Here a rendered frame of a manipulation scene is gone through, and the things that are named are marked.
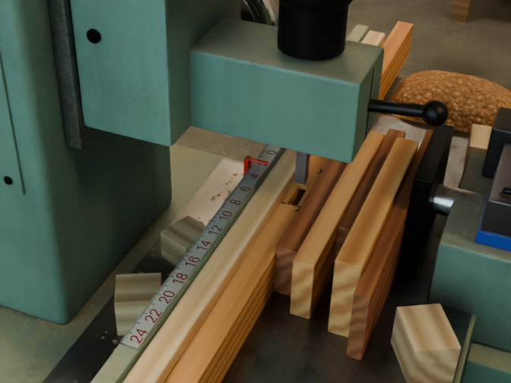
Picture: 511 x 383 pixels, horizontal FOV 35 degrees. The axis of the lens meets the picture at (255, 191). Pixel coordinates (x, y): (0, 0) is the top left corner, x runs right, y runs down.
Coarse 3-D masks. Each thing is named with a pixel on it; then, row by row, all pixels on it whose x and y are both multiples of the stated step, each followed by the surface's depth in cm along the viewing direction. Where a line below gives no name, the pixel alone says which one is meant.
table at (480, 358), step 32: (384, 128) 85; (416, 128) 85; (448, 160) 81; (416, 288) 65; (288, 320) 62; (320, 320) 62; (384, 320) 62; (256, 352) 59; (288, 352) 59; (320, 352) 59; (384, 352) 59; (480, 352) 64
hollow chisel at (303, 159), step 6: (300, 156) 67; (306, 156) 66; (300, 162) 67; (306, 162) 67; (300, 168) 67; (306, 168) 67; (300, 174) 68; (306, 174) 68; (300, 180) 68; (306, 180) 68
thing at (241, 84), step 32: (224, 32) 64; (256, 32) 64; (192, 64) 62; (224, 64) 61; (256, 64) 60; (288, 64) 60; (320, 64) 60; (352, 64) 60; (192, 96) 64; (224, 96) 62; (256, 96) 61; (288, 96) 60; (320, 96) 59; (352, 96) 58; (224, 128) 64; (256, 128) 63; (288, 128) 62; (320, 128) 61; (352, 128) 60; (352, 160) 61
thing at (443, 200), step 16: (448, 128) 67; (432, 144) 65; (448, 144) 66; (432, 160) 63; (416, 176) 61; (432, 176) 61; (416, 192) 62; (432, 192) 63; (448, 192) 66; (464, 192) 65; (416, 208) 63; (432, 208) 66; (448, 208) 65; (416, 224) 64; (432, 224) 70; (416, 240) 64; (400, 256) 66; (416, 256) 65
